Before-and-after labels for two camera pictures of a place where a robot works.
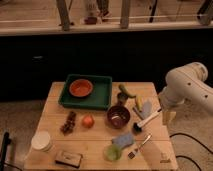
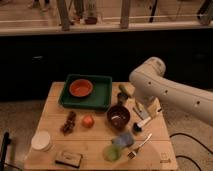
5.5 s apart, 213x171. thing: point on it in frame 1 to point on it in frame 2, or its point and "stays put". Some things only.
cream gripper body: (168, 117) to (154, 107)
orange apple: (88, 121) stays put
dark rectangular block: (68, 158) stays put
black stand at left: (6, 142) stays put
